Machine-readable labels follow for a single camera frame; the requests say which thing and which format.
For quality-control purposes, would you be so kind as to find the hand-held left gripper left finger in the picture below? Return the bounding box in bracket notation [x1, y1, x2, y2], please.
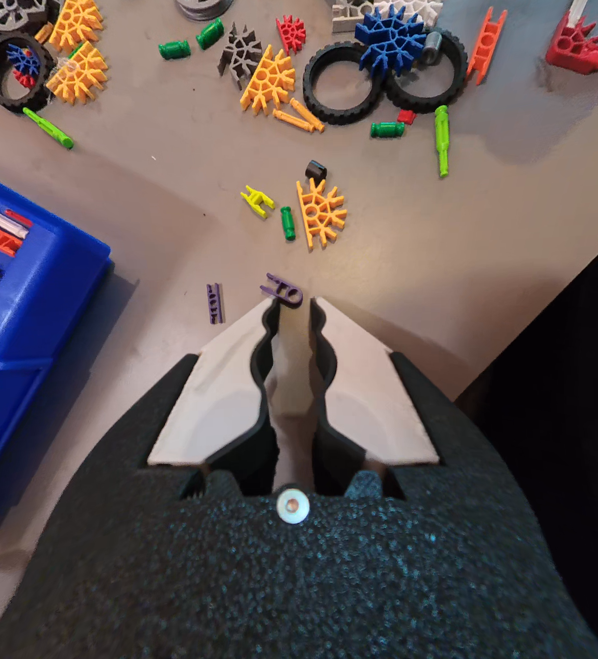
[147, 297, 281, 496]

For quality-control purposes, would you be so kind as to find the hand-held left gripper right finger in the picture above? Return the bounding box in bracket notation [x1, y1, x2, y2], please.
[309, 297, 440, 496]

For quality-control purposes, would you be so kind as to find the blue plastic parts bin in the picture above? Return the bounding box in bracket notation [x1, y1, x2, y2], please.
[0, 165, 112, 531]

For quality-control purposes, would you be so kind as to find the large red connector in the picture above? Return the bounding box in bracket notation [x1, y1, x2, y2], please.
[545, 13, 598, 75]

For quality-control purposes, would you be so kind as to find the yellow fan connector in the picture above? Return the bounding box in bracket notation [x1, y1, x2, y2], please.
[239, 44, 297, 116]
[296, 177, 348, 251]
[47, 0, 105, 52]
[46, 41, 110, 105]

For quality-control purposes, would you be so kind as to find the yellow-green clip connector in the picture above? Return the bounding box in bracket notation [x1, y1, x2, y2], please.
[240, 184, 276, 219]

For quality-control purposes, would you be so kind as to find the lime green rod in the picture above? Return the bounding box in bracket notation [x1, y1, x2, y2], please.
[22, 106, 74, 150]
[434, 104, 451, 178]

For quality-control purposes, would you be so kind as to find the yellow rod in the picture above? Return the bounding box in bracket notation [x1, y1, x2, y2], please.
[290, 98, 326, 134]
[272, 108, 315, 134]

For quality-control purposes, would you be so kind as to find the large black rubber tire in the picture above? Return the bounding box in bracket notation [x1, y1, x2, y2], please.
[384, 28, 468, 115]
[302, 41, 384, 126]

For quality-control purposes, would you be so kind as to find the dark grey fan connector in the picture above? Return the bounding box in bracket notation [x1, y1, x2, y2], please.
[218, 22, 263, 91]

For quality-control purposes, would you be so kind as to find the blue snowflake connector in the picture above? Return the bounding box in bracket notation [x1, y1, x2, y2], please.
[354, 4, 428, 77]

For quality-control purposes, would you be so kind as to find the orange ladder piece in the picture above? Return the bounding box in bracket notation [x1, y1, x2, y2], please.
[466, 6, 508, 85]

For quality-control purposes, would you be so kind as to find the small red fan connector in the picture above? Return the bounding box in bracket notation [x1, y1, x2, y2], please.
[275, 14, 307, 56]

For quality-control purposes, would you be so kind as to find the light grey connector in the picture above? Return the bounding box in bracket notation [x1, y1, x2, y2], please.
[332, 0, 377, 34]

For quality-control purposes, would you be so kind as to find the small blue connector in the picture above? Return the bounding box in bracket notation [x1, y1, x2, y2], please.
[5, 44, 41, 75]

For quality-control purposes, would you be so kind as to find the grey spoked wheel hub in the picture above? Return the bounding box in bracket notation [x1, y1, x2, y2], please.
[174, 0, 235, 22]

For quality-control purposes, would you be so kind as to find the white connector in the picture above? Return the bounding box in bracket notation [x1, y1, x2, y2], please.
[372, 0, 444, 25]

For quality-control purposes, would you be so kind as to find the purple ring clip connector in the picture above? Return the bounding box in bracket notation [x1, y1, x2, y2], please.
[259, 273, 305, 310]

